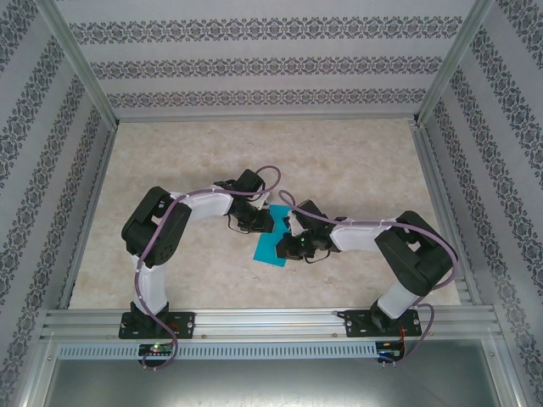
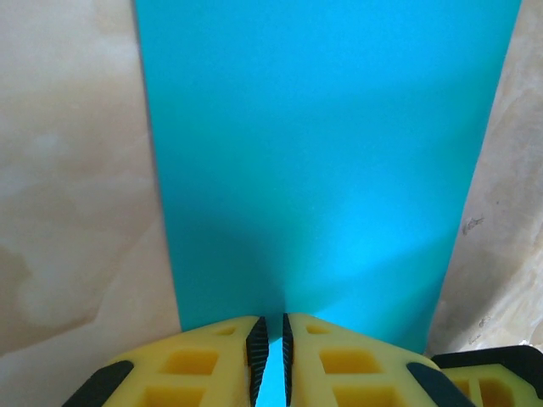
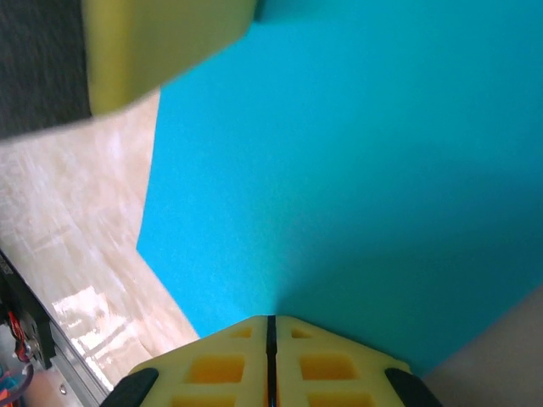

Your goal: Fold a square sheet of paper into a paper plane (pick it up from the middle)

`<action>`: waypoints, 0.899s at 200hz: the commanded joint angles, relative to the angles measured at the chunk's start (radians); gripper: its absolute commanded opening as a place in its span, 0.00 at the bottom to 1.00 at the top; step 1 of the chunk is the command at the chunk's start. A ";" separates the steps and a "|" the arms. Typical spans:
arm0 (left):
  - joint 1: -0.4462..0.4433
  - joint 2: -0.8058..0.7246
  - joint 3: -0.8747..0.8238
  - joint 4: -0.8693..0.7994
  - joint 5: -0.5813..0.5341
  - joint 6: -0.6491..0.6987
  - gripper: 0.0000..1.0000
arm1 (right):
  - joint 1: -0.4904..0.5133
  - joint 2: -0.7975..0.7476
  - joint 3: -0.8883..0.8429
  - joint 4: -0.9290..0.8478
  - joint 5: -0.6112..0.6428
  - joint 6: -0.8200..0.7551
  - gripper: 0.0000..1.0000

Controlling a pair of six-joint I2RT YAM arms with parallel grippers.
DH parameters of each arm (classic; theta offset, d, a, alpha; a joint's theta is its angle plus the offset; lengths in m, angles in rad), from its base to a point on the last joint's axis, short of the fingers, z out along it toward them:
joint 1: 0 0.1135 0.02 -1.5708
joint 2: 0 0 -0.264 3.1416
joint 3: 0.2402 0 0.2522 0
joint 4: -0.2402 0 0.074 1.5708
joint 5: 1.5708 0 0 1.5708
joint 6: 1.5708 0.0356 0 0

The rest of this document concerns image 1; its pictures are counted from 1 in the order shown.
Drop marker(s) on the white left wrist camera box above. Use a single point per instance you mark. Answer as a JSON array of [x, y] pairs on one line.
[[262, 201]]

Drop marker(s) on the aluminium mounting rail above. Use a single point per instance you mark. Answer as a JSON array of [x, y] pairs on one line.
[[263, 322]]

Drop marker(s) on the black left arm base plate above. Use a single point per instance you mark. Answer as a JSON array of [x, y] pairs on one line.
[[184, 324]]

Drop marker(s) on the small circuit board blue light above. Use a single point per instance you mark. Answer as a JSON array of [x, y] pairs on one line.
[[391, 353]]

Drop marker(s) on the aluminium frame post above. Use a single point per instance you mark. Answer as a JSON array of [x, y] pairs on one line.
[[76, 55], [454, 55]]

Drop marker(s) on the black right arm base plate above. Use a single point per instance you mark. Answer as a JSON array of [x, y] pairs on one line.
[[356, 324]]

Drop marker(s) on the grey sheet metal panel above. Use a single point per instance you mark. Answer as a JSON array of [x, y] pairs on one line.
[[271, 386]]

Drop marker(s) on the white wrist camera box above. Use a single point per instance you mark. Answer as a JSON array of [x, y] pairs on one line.
[[292, 220], [262, 201]]

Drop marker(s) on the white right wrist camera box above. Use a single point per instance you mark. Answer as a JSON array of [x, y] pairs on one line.
[[292, 220]]

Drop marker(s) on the aluminium side rail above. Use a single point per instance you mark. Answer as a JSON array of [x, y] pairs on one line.
[[439, 191], [90, 212]]

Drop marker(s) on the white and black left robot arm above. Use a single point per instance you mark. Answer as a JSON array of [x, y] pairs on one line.
[[136, 229]]

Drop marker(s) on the small circuit board green light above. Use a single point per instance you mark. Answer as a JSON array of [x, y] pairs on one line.
[[156, 350]]

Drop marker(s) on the teal square paper sheet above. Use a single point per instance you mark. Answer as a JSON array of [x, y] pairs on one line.
[[267, 254]]

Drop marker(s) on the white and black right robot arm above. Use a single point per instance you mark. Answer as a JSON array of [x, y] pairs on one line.
[[415, 254]]

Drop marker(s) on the aluminium rear rail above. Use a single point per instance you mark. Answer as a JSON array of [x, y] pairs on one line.
[[263, 118]]

